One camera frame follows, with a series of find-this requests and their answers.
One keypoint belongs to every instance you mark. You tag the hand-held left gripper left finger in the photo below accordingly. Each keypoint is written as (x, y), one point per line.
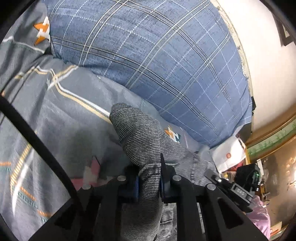
(136, 185)

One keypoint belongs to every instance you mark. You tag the grey striped knit garment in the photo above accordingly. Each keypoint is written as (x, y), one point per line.
(138, 139)

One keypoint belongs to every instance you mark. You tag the blue plaid pillow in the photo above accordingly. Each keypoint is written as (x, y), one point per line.
(161, 58)

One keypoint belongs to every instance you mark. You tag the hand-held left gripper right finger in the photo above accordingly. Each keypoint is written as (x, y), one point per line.
(162, 185)

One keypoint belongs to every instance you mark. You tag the gold framed green painting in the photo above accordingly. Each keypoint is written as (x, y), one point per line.
(268, 143)

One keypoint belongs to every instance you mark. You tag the dark wall frame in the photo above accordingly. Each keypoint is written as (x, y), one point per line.
(285, 32)

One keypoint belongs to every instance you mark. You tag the grey patterned bedsheet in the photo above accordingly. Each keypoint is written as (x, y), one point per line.
(69, 115)

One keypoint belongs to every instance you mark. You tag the white paper bag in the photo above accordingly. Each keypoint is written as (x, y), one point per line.
(227, 157)

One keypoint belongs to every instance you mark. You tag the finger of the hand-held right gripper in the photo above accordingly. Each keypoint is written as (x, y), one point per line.
(216, 178)

